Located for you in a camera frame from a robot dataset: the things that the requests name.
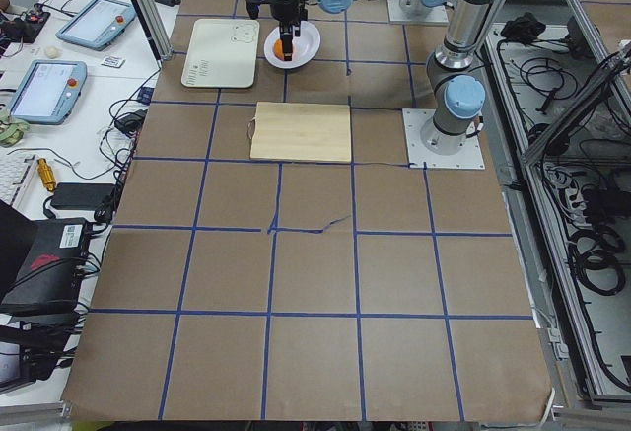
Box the white round plate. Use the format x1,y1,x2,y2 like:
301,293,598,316
263,21,320,69

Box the orange fruit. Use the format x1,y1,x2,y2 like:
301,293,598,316
272,39,285,61

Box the cream bear tray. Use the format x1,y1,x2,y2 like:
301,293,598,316
180,19,260,89

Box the bamboo cutting board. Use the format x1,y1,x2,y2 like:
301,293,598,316
250,102,352,163

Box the upper blue teach pendant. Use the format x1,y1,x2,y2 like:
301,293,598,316
55,0,136,51

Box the blue teach pendant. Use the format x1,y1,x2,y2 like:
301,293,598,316
55,0,136,51
9,60,88,125

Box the lower blue teach pendant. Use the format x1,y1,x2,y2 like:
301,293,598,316
9,60,88,125

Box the gold cylindrical tool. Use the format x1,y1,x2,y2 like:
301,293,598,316
37,158,57,192

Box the black computer box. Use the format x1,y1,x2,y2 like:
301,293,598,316
1,210,91,317

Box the aluminium frame post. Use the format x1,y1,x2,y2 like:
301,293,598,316
130,0,173,62

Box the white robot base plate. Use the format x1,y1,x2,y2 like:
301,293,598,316
402,108,485,170

